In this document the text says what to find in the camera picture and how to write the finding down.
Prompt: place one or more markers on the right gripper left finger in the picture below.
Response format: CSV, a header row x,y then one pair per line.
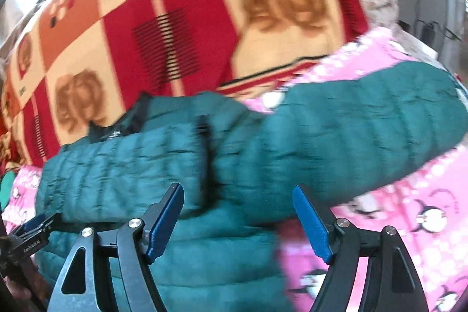
x,y
85,282

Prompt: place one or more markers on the red orange rose blanket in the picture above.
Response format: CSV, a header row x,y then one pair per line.
x,y
75,62

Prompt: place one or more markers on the green cloth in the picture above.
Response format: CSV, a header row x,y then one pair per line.
x,y
6,188

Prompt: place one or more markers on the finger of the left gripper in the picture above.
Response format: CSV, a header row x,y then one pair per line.
x,y
36,225

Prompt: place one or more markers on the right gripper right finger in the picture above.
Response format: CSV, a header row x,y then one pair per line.
x,y
391,283

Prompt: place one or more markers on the person left hand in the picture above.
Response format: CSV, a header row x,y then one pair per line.
x,y
38,284

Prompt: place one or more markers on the teal quilted puffer jacket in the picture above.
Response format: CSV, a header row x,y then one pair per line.
x,y
238,169

